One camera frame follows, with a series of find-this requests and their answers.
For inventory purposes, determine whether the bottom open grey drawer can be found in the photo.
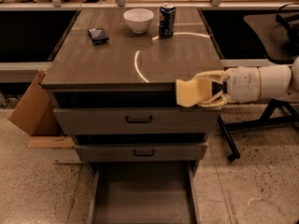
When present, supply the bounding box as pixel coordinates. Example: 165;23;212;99
87;161;200;224

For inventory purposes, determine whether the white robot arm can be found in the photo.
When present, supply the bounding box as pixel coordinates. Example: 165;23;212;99
192;65;298;106

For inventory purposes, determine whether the yellow sponge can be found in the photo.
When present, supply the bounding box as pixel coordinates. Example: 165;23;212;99
176;78;212;107

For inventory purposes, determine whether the grey drawer cabinet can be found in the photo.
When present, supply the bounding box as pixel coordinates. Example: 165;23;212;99
40;6;231;173

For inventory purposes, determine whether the top grey drawer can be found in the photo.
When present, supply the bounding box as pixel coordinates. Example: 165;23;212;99
53;107;220;135

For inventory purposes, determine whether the blue soda can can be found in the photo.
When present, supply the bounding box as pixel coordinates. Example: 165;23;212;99
159;3;176;38

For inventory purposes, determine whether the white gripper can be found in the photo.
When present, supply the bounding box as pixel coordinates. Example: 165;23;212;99
192;66;261;107

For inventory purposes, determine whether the brown cardboard box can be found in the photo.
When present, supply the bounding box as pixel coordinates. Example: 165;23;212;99
7;70;82;164

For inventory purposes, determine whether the black stand with table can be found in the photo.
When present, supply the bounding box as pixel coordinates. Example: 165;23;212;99
210;5;299;161

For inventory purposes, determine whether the dark snack packet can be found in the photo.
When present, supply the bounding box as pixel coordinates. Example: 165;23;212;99
88;28;109;44

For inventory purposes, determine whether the black cable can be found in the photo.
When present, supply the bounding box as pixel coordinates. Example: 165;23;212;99
274;2;299;26

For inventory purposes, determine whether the middle grey drawer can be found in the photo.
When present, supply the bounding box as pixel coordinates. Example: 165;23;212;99
75;142;207;162

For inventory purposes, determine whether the white bowl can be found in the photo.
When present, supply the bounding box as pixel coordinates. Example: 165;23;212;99
123;8;154;34

